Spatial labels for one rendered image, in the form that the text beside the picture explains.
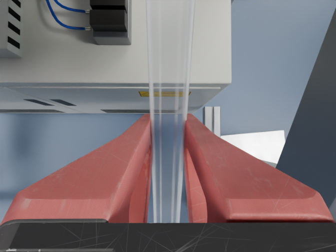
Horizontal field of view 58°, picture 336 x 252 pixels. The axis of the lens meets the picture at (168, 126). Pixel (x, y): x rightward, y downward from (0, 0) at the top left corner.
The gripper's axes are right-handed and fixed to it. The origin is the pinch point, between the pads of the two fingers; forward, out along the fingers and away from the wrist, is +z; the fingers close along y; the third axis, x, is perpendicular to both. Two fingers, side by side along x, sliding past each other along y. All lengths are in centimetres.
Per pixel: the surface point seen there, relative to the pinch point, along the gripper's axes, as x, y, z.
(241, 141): 59, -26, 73
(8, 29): 5.7, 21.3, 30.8
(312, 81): 0.2, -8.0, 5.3
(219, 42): 8.8, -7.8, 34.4
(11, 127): 55, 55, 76
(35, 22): 6.2, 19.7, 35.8
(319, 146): 2.7, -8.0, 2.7
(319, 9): 22, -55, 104
